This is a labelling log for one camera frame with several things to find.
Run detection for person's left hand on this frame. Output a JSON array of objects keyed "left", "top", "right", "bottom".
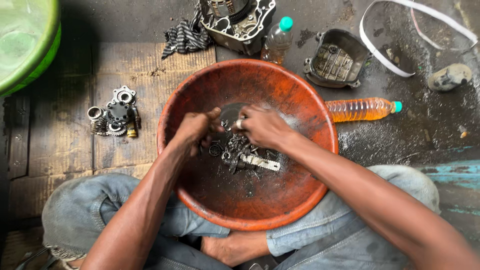
[{"left": 173, "top": 107, "right": 225, "bottom": 158}]

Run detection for person's bare foot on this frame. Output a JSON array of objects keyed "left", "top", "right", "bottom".
[{"left": 200, "top": 230, "right": 271, "bottom": 268}]

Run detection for black engine cover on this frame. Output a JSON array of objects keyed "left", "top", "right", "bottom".
[{"left": 303, "top": 29, "right": 373, "bottom": 89}]

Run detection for black round metal plate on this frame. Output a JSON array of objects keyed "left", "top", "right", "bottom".
[{"left": 106, "top": 101, "right": 132, "bottom": 125}]

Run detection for person's blue jeans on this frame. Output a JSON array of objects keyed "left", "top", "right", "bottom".
[{"left": 41, "top": 165, "right": 442, "bottom": 270}]

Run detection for white strap band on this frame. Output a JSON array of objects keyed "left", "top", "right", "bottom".
[{"left": 359, "top": 0, "right": 479, "bottom": 78}]

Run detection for green plastic basin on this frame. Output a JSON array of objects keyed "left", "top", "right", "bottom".
[{"left": 0, "top": 0, "right": 62, "bottom": 97}]

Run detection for silver sprocket gear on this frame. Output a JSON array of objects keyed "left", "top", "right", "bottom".
[{"left": 112, "top": 85, "right": 137, "bottom": 107}]

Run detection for stack of clutch springs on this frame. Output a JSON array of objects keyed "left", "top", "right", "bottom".
[{"left": 89, "top": 118, "right": 109, "bottom": 136}]

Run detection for toothed silver gear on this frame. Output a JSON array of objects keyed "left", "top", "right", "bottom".
[{"left": 106, "top": 122, "right": 128, "bottom": 137}]

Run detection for orange plastic basin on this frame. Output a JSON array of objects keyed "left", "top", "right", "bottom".
[{"left": 157, "top": 59, "right": 340, "bottom": 232}]

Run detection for grey stone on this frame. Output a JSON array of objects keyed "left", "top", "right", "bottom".
[{"left": 427, "top": 63, "right": 473, "bottom": 93}]

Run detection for motorcycle engine block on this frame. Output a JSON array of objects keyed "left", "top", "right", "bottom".
[{"left": 197, "top": 0, "right": 277, "bottom": 56}]

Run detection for striped grey cloth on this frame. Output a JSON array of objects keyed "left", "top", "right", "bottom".
[{"left": 161, "top": 3, "right": 213, "bottom": 61}]

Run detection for thin pink band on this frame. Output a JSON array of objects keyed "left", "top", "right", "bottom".
[{"left": 410, "top": 7, "right": 474, "bottom": 52}]

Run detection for white metal bracket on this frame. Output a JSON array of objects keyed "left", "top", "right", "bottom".
[{"left": 240, "top": 154, "right": 281, "bottom": 172}]

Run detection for clear bottle with green cap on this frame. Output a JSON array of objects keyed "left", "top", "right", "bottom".
[{"left": 260, "top": 16, "right": 294, "bottom": 65}]

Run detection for orange liquid bottle green cap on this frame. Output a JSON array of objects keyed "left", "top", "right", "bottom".
[{"left": 325, "top": 97, "right": 403, "bottom": 123}]

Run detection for person's right hand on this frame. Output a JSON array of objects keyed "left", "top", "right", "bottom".
[{"left": 230, "top": 104, "right": 301, "bottom": 151}]

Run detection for silver metal ring sleeve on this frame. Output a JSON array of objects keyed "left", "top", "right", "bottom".
[{"left": 87, "top": 106, "right": 106, "bottom": 121}]

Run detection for pile of small metal parts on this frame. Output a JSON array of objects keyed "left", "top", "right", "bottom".
[{"left": 208, "top": 120, "right": 279, "bottom": 175}]

